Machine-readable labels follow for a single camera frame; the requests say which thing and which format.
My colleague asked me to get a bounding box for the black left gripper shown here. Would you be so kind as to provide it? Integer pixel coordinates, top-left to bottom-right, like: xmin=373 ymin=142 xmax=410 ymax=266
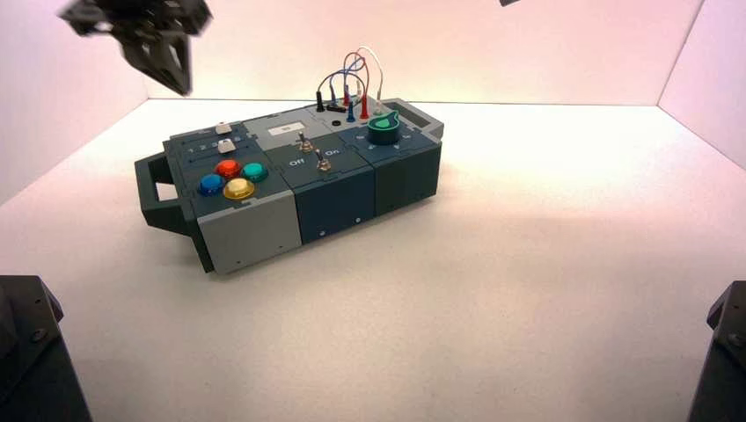
xmin=58 ymin=0 xmax=214 ymax=98

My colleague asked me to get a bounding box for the blue push button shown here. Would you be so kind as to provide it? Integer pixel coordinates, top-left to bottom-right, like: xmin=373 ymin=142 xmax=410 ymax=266
xmin=198 ymin=173 xmax=226 ymax=197

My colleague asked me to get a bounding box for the white number display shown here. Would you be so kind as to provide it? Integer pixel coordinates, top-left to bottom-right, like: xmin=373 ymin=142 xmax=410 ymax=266
xmin=267 ymin=120 xmax=305 ymax=137

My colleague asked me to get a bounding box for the green push button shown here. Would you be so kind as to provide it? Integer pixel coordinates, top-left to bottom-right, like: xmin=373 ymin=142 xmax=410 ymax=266
xmin=241 ymin=162 xmax=270 ymax=184

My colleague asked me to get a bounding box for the yellow push button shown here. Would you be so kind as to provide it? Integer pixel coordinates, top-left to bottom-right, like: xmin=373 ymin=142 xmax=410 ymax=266
xmin=223 ymin=178 xmax=256 ymax=201

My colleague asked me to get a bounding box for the green rotary knob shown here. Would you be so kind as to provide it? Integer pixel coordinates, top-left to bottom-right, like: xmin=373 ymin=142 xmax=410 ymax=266
xmin=366 ymin=112 xmax=402 ymax=146

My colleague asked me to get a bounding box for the teal grey control box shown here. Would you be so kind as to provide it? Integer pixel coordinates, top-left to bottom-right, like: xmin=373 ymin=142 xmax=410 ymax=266
xmin=134 ymin=98 xmax=445 ymax=275

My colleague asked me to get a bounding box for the black patch cable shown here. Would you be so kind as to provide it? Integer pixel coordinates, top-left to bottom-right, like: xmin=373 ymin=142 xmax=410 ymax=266
xmin=315 ymin=69 xmax=365 ymax=113

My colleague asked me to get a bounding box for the white patch cable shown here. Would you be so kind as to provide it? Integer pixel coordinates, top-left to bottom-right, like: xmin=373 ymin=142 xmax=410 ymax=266
xmin=355 ymin=45 xmax=386 ymax=116

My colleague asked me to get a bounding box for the red patch cable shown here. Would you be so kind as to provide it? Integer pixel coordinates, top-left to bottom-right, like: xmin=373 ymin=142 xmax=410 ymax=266
xmin=341 ymin=51 xmax=370 ymax=121

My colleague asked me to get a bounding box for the blue patch cable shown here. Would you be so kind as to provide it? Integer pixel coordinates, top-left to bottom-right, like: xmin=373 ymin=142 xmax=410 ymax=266
xmin=327 ymin=55 xmax=358 ymax=123

